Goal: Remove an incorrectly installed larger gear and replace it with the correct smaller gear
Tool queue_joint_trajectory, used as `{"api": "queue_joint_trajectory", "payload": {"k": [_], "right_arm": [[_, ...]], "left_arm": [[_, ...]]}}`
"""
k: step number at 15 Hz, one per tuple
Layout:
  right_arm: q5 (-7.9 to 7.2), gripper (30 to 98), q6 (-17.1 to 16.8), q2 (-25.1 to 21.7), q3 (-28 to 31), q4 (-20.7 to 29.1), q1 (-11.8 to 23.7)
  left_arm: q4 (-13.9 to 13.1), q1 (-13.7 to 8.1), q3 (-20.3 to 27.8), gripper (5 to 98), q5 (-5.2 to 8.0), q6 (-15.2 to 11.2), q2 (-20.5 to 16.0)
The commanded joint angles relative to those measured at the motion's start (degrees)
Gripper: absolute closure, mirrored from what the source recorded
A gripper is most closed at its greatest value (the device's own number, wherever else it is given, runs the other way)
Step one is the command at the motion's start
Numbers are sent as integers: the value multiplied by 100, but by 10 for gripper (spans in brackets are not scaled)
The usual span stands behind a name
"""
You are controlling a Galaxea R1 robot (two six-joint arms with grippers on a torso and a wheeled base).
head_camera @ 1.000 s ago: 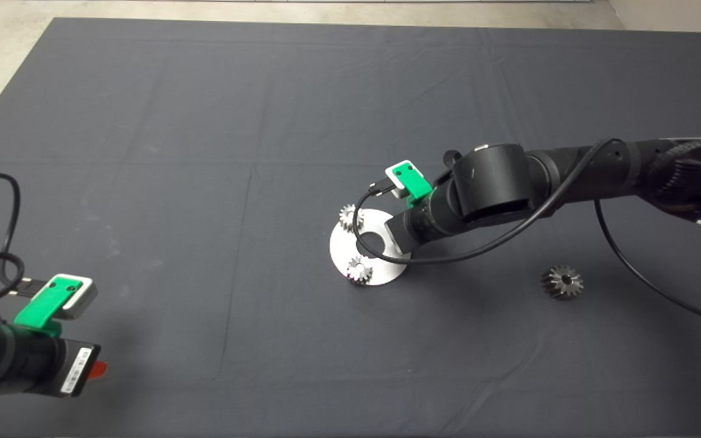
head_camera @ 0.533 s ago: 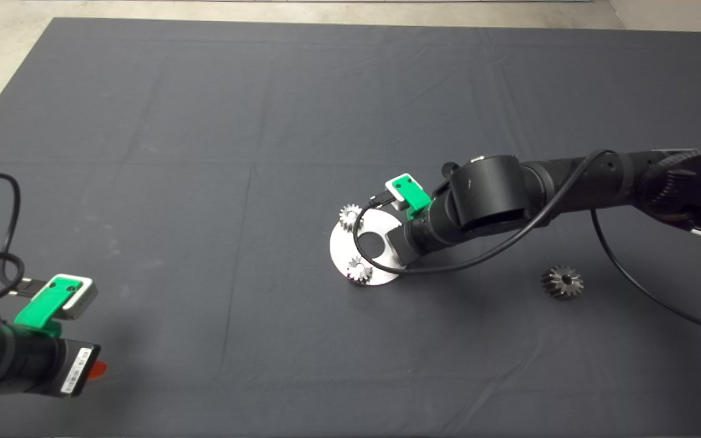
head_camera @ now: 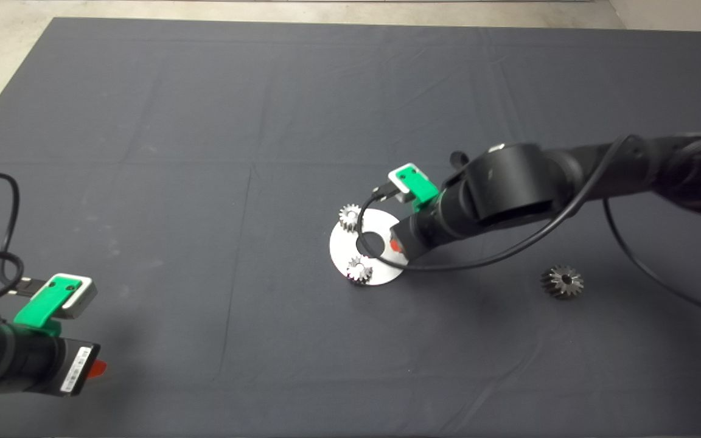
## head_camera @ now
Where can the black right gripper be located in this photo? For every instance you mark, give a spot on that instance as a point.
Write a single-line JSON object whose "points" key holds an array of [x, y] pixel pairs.
{"points": [[408, 240]]}

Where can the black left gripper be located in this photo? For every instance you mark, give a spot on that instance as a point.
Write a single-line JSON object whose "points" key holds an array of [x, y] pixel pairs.
{"points": [[73, 371]]}

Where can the large steel gear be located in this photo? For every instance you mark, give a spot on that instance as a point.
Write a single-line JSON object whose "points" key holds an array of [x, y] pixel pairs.
{"points": [[554, 286]]}

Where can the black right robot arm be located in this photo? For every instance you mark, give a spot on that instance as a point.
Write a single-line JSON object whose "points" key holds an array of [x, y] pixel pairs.
{"points": [[509, 182]]}

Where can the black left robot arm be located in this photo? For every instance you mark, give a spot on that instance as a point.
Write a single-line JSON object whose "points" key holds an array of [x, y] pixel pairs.
{"points": [[3, 359]]}

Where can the small shiny steel gear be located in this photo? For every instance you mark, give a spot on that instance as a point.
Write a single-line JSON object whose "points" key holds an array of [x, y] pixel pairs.
{"points": [[348, 218], [360, 270]]}

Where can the round metal plate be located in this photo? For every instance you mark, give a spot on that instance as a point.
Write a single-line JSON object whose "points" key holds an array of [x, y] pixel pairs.
{"points": [[375, 271]]}

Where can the dark grey table cloth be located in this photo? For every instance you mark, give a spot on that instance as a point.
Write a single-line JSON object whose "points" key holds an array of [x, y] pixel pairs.
{"points": [[204, 182]]}

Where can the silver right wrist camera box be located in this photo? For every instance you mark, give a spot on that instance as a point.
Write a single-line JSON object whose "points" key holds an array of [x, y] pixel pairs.
{"points": [[404, 196]]}

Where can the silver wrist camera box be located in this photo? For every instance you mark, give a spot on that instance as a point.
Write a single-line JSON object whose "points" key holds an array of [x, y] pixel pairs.
{"points": [[404, 196], [83, 304]]}

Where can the green right camera mount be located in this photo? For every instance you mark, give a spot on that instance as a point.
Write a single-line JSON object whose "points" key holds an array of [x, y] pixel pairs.
{"points": [[420, 188]]}

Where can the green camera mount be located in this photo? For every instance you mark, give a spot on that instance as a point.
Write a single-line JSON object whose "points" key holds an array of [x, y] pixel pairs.
{"points": [[46, 302], [420, 188]]}

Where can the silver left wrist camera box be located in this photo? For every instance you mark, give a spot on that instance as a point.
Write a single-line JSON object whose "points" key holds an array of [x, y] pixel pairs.
{"points": [[83, 304]]}

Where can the green left camera mount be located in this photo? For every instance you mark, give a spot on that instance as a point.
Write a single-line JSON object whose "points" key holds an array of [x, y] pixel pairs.
{"points": [[46, 302]]}

